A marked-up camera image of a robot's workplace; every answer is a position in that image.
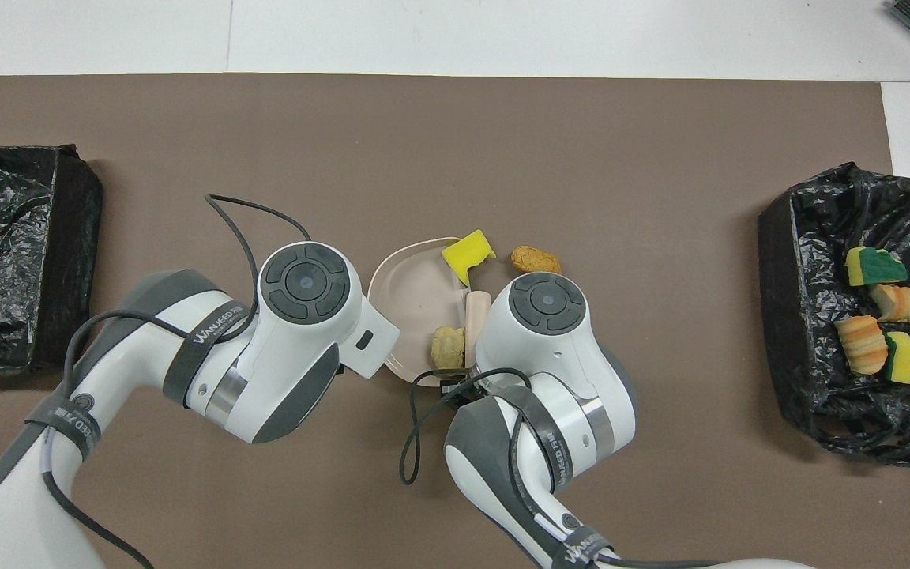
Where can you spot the pale toy bread chunk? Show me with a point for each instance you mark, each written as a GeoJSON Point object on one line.
{"type": "Point", "coordinates": [899, 304]}
{"type": "Point", "coordinates": [447, 348]}

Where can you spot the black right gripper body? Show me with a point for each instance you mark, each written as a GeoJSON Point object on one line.
{"type": "Point", "coordinates": [463, 391]}

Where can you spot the striped toy croissant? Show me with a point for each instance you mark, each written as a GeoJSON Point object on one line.
{"type": "Point", "coordinates": [862, 346]}

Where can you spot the boxy black bag lined bin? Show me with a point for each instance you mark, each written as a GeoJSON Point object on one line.
{"type": "Point", "coordinates": [5, 237]}

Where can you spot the beige plastic dustpan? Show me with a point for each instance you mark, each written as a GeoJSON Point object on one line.
{"type": "Point", "coordinates": [415, 300]}

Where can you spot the yellow green sponge piece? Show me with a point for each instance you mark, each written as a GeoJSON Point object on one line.
{"type": "Point", "coordinates": [875, 267]}
{"type": "Point", "coordinates": [902, 357]}

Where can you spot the brown toy bun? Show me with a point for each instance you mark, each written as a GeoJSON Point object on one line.
{"type": "Point", "coordinates": [535, 259]}

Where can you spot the beige brush with black bristles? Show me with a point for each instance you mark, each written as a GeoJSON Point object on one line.
{"type": "Point", "coordinates": [477, 312]}

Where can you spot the notched yellow sponge piece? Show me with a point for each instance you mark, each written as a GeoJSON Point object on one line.
{"type": "Point", "coordinates": [467, 253]}

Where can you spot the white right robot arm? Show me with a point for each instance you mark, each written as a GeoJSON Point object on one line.
{"type": "Point", "coordinates": [550, 356]}

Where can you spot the crumpled black bag lined bin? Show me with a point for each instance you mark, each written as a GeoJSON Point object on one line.
{"type": "Point", "coordinates": [818, 237]}

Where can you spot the brown table mat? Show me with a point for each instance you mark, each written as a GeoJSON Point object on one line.
{"type": "Point", "coordinates": [502, 118]}

